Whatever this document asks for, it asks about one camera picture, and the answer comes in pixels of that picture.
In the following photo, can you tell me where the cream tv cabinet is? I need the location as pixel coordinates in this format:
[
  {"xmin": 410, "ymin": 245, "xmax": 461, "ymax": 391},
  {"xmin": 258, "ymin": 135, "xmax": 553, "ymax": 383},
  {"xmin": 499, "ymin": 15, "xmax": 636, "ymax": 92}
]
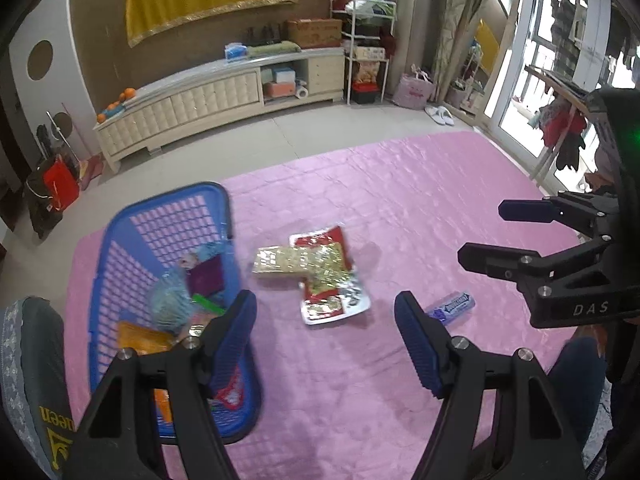
[{"xmin": 94, "ymin": 47, "xmax": 347, "ymax": 175}]

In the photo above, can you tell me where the cardboard box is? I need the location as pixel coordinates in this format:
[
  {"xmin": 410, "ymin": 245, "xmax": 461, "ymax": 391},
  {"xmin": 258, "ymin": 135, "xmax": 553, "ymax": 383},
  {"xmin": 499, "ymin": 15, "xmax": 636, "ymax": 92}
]
[{"xmin": 286, "ymin": 18, "xmax": 343, "ymax": 49}]

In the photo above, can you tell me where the blue purple candy pack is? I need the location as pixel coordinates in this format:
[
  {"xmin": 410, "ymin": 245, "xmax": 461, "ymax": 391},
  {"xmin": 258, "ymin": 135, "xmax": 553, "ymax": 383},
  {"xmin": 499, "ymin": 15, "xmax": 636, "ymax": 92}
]
[{"xmin": 425, "ymin": 291, "xmax": 476, "ymax": 322}]

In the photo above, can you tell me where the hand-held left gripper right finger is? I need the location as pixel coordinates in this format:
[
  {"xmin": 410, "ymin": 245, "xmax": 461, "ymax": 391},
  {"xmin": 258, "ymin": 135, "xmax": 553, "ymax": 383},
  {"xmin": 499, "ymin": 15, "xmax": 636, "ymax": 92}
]
[{"xmin": 394, "ymin": 291, "xmax": 588, "ymax": 480}]

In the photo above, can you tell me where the red hanging garment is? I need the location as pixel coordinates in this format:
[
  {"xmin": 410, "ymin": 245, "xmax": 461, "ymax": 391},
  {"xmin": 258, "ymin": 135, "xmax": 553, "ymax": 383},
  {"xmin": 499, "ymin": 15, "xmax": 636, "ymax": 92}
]
[{"xmin": 540, "ymin": 105, "xmax": 586, "ymax": 148}]

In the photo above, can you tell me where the grey printed cloth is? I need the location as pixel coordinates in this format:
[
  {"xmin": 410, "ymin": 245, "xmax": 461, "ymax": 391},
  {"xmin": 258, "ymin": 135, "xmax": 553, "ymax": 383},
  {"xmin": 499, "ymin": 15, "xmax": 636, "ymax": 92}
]
[{"xmin": 0, "ymin": 296, "xmax": 76, "ymax": 478}]

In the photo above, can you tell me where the light blue snack packet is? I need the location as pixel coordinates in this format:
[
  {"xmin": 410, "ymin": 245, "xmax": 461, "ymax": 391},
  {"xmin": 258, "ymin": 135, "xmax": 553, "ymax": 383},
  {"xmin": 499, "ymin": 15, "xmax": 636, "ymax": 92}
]
[{"xmin": 150, "ymin": 267, "xmax": 201, "ymax": 333}]

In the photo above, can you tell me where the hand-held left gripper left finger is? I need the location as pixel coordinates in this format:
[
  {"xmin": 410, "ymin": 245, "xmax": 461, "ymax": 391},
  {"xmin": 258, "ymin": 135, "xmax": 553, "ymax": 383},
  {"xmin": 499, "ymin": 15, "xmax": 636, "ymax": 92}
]
[{"xmin": 62, "ymin": 290, "xmax": 258, "ymax": 480}]

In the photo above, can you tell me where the orange snack packet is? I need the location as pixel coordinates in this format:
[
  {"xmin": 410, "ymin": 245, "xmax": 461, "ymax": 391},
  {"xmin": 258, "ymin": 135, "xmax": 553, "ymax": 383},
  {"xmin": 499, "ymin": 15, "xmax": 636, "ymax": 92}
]
[
  {"xmin": 152, "ymin": 387, "xmax": 176, "ymax": 423},
  {"xmin": 117, "ymin": 321, "xmax": 176, "ymax": 356}
]

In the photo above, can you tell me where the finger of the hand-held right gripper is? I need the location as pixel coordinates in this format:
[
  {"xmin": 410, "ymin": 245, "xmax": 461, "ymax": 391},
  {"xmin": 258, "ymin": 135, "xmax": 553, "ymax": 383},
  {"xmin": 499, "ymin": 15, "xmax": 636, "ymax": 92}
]
[
  {"xmin": 499, "ymin": 191, "xmax": 621, "ymax": 241},
  {"xmin": 457, "ymin": 234, "xmax": 625, "ymax": 330}
]

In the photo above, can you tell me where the green-trimmed cracker packet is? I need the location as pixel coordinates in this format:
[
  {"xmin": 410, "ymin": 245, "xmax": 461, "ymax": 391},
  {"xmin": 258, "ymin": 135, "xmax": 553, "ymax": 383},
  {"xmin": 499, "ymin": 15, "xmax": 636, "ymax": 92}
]
[{"xmin": 191, "ymin": 292, "xmax": 227, "ymax": 317}]

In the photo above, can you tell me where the dark hanging garment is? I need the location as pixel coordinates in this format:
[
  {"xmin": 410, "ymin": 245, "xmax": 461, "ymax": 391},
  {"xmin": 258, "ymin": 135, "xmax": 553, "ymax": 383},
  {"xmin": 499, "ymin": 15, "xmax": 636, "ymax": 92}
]
[{"xmin": 555, "ymin": 130, "xmax": 587, "ymax": 172}]

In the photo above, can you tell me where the red bag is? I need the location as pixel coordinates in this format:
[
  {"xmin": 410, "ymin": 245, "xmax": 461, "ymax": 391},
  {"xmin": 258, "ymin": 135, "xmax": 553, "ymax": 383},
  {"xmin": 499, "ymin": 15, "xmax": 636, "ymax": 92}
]
[{"xmin": 42, "ymin": 155, "xmax": 81, "ymax": 211}]

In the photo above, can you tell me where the arched standing mirror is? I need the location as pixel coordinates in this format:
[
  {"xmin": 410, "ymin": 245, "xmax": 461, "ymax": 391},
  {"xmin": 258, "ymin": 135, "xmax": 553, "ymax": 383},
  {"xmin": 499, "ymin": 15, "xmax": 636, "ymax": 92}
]
[{"xmin": 435, "ymin": 0, "xmax": 523, "ymax": 123}]

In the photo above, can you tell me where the red silver snack packet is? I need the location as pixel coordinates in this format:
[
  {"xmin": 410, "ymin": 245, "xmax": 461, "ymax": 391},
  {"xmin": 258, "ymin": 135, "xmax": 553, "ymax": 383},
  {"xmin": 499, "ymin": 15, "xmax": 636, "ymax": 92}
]
[{"xmin": 289, "ymin": 225, "xmax": 372, "ymax": 327}]

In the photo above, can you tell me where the blue plastic basket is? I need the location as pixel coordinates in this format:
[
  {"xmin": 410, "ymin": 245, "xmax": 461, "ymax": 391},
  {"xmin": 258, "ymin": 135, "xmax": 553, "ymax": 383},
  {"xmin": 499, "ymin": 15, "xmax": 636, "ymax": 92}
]
[{"xmin": 89, "ymin": 182, "xmax": 263, "ymax": 445}]

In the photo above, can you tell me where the gold snack packet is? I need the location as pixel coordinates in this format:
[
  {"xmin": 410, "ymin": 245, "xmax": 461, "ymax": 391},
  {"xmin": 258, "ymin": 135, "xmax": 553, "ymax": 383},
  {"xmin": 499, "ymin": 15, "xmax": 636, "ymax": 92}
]
[{"xmin": 251, "ymin": 244, "xmax": 348, "ymax": 281}]

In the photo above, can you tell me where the pink blanket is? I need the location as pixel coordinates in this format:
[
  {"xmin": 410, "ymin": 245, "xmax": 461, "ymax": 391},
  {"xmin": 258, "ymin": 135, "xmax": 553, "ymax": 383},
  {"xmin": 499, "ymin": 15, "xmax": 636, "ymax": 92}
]
[{"xmin": 65, "ymin": 131, "xmax": 608, "ymax": 480}]

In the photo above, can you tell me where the white shelf rack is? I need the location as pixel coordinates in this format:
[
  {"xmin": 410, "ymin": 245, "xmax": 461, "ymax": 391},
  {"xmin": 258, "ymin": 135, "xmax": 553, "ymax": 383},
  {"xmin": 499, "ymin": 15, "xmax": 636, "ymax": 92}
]
[{"xmin": 330, "ymin": 0, "xmax": 398, "ymax": 106}]

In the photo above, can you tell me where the purple yellow snack packet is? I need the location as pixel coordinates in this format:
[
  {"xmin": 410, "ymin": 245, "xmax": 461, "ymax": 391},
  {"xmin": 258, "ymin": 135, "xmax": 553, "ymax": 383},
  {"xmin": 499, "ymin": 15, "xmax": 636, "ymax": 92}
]
[{"xmin": 186, "ymin": 255, "xmax": 226, "ymax": 296}]

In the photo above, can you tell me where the person's right leg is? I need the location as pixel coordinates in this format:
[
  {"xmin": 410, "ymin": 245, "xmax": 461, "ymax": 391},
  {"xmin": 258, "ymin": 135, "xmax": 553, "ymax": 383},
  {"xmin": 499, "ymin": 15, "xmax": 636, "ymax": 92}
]
[{"xmin": 547, "ymin": 337, "xmax": 608, "ymax": 453}]

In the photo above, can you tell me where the green folded cloth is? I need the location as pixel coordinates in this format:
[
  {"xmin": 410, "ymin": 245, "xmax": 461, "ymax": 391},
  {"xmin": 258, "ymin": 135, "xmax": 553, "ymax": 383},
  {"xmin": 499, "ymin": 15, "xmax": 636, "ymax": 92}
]
[{"xmin": 247, "ymin": 40, "xmax": 302, "ymax": 58}]

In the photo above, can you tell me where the pink bag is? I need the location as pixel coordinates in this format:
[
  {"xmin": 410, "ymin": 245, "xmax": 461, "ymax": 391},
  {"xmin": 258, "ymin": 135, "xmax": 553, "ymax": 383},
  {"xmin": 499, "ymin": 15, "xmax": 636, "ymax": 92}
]
[{"xmin": 392, "ymin": 65, "xmax": 435, "ymax": 111}]

